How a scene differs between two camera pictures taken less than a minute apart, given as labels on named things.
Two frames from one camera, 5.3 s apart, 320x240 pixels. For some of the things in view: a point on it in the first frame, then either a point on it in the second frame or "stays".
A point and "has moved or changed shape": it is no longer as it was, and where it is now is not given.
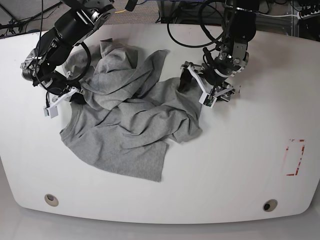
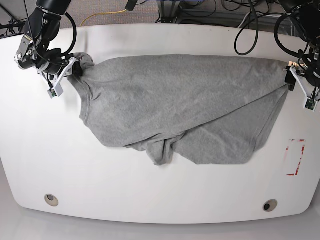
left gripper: x=35 y=69 to x=49 y=61
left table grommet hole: x=51 y=200 stays
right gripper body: x=218 y=68 to x=310 y=68
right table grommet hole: x=269 y=205 stays
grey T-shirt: x=121 y=122 has moved or changed shape
